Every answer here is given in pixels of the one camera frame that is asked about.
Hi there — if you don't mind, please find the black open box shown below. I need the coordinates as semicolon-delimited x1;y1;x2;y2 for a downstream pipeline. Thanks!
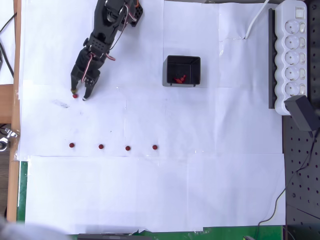
162;55;202;88

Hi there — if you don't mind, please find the metal clamp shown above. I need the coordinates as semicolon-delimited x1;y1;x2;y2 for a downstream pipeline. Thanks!
0;127;20;151

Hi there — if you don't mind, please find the white paper table cover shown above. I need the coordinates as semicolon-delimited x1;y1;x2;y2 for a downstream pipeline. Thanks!
17;0;287;236

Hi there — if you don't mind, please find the blurred grey object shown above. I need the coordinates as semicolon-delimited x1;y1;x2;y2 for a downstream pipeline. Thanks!
0;216;68;240

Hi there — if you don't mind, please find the white power strip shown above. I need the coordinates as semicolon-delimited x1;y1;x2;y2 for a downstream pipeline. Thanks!
274;0;308;116

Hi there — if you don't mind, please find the black power adapter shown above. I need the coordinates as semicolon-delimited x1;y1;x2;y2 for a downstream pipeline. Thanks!
284;94;317;132

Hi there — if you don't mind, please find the black pegboard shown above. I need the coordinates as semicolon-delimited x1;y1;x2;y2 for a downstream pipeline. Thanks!
281;0;320;240

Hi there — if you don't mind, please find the black camera device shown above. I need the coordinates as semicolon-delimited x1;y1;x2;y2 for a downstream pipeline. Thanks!
77;233;153;240

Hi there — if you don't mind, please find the white power cable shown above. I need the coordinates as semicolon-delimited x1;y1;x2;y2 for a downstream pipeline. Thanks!
244;0;271;40

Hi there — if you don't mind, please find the thin black cable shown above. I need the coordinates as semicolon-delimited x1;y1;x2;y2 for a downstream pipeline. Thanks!
254;131;320;237

